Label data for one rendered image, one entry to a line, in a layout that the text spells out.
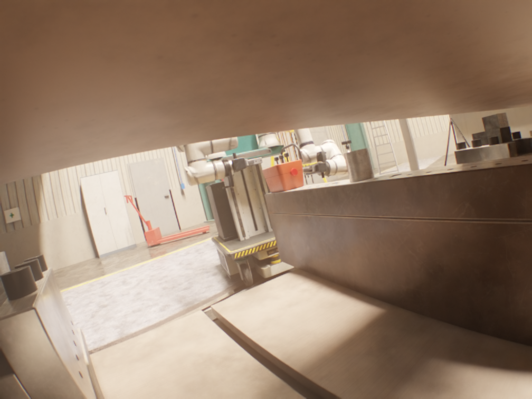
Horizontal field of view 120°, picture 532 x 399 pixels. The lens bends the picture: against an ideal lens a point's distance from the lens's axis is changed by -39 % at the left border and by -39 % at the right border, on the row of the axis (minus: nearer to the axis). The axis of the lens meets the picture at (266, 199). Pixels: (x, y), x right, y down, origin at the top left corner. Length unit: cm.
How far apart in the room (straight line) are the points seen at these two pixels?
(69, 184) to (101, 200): 111
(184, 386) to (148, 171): 688
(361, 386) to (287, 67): 56
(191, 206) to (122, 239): 242
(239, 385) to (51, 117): 62
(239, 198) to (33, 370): 198
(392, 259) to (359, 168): 28
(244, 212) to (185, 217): 549
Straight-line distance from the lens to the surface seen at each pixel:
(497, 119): 160
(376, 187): 69
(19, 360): 42
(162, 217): 729
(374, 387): 58
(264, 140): 204
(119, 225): 649
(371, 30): 23
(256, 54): 22
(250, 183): 218
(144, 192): 721
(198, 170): 108
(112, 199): 650
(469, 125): 380
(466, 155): 165
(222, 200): 223
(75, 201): 701
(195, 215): 771
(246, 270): 191
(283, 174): 114
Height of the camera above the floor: 75
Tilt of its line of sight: 4 degrees down
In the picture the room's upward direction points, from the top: 14 degrees counter-clockwise
